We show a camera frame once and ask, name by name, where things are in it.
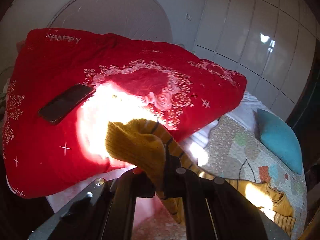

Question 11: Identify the yellow striped knit sweater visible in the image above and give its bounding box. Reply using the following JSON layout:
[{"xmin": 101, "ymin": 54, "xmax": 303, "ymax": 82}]
[{"xmin": 105, "ymin": 119, "xmax": 296, "ymax": 235}]

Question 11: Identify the patchwork quilted bedspread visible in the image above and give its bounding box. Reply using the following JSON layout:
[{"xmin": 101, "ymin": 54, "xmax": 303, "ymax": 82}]
[{"xmin": 132, "ymin": 115, "xmax": 308, "ymax": 240}]

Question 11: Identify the teal knit cushion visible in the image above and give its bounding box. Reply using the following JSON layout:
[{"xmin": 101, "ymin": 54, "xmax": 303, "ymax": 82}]
[{"xmin": 257, "ymin": 109, "xmax": 303, "ymax": 175}]

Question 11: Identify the black smartphone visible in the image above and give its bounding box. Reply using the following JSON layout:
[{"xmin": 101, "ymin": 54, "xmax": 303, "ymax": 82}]
[{"xmin": 39, "ymin": 84, "xmax": 95, "ymax": 125}]

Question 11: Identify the red floral pillow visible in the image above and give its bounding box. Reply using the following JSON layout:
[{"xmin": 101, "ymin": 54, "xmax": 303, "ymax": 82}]
[{"xmin": 2, "ymin": 28, "xmax": 247, "ymax": 199}]

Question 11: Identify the white round headboard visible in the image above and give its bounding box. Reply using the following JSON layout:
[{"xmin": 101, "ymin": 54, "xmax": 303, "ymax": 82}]
[{"xmin": 48, "ymin": 0, "xmax": 172, "ymax": 43}]

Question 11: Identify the white glossy wardrobe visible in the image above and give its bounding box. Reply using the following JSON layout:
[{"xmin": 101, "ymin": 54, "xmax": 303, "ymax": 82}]
[{"xmin": 194, "ymin": 0, "xmax": 319, "ymax": 120}]

